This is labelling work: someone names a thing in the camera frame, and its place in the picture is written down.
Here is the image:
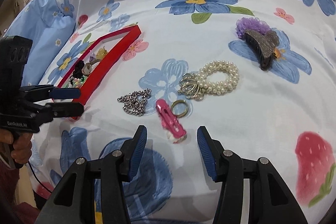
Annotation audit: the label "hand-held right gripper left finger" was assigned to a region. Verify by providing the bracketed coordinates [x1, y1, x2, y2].
[37, 125, 148, 224]

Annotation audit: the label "light blue pillow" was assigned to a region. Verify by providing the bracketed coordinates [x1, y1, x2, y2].
[5, 0, 76, 93]

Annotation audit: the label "red cardboard box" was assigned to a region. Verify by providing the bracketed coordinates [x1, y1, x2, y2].
[54, 25, 143, 122]

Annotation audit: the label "yellow claw clip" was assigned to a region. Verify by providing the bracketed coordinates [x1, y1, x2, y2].
[96, 47, 109, 59]

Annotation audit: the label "purple scrunchie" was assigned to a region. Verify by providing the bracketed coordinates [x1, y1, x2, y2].
[235, 17, 272, 38]

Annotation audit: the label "person's left forearm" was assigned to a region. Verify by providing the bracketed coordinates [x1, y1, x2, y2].
[0, 158, 40, 224]

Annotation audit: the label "silver chain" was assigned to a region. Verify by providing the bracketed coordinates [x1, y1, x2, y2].
[117, 88, 152, 117]

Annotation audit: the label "white pearl bracelet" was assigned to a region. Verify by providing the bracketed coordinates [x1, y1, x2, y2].
[196, 60, 240, 96]

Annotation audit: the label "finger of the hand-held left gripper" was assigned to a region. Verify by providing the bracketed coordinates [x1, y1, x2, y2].
[22, 84, 80, 102]
[34, 102, 84, 123]

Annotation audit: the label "glitter claw clip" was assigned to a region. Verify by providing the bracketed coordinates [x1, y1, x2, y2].
[244, 29, 280, 71]

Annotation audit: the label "colourful bead bracelet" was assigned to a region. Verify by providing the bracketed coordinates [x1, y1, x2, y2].
[69, 76, 85, 87]

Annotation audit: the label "pink snap hair clip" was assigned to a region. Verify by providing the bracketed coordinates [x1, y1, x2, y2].
[155, 99, 187, 144]

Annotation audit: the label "person's left hand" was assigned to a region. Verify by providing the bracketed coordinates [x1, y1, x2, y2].
[0, 130, 33, 165]

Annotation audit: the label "black cable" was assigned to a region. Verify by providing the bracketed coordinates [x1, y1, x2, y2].
[28, 162, 54, 194]

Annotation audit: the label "silver ring bangles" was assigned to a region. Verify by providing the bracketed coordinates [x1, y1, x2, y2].
[178, 72, 208, 102]

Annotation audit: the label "black scrunchie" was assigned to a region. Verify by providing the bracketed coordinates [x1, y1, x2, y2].
[73, 61, 85, 77]

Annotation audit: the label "bronze ring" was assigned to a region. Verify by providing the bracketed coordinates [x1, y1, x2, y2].
[171, 99, 189, 117]

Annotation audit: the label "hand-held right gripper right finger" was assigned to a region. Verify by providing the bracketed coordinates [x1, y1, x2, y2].
[197, 126, 309, 224]

